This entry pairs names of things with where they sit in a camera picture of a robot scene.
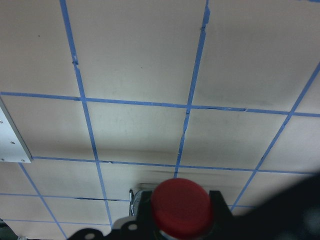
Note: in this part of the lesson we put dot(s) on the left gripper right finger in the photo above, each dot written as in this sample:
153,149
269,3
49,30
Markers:
293,214

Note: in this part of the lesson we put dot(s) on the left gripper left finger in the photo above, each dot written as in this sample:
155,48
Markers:
127,228

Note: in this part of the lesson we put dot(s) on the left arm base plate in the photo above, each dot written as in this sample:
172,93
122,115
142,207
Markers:
12,146

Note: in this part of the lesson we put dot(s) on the red emergency stop button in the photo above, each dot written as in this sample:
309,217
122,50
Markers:
178,209

